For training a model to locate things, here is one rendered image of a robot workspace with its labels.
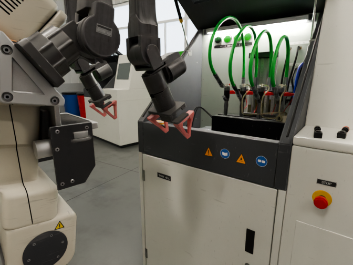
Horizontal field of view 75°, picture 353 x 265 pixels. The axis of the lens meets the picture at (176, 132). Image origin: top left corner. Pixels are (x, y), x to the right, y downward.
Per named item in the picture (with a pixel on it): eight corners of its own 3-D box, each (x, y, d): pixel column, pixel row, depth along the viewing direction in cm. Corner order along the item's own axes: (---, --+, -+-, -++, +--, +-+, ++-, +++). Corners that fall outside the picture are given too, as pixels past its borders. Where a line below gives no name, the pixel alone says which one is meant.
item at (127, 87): (75, 138, 457) (64, 30, 411) (123, 129, 530) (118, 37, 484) (106, 152, 365) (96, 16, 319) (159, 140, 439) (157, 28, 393)
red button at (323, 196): (309, 209, 69) (311, 193, 68) (311, 203, 72) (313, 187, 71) (329, 214, 66) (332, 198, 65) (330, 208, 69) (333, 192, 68)
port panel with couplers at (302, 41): (278, 99, 119) (284, 35, 112) (279, 98, 122) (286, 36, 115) (305, 100, 112) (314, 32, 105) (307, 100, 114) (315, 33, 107)
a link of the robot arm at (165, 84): (135, 73, 59) (148, 73, 55) (154, 62, 63) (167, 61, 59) (146, 97, 63) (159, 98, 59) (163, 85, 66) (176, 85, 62)
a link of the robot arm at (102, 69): (67, 60, 89) (75, 59, 83) (92, 48, 95) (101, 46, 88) (84, 88, 95) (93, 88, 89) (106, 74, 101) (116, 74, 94)
